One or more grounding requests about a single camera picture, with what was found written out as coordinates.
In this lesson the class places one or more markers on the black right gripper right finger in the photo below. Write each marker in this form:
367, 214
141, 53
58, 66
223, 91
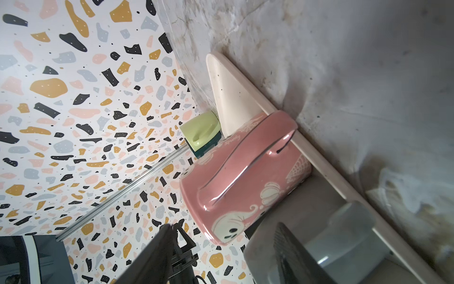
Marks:
295, 264

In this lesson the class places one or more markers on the beige plastic tray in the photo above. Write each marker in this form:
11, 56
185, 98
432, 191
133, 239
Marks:
238, 100

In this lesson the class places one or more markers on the grey mug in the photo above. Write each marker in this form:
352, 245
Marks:
338, 234

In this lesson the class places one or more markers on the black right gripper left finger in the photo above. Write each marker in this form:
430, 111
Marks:
152, 266

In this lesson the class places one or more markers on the light green mug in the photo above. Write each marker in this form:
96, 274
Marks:
201, 130

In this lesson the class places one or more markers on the pink ghost mug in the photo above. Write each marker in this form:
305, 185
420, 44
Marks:
236, 182

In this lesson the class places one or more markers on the dark green mug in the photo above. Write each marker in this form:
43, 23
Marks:
207, 147

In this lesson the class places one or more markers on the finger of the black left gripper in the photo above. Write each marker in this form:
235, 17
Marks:
182, 261

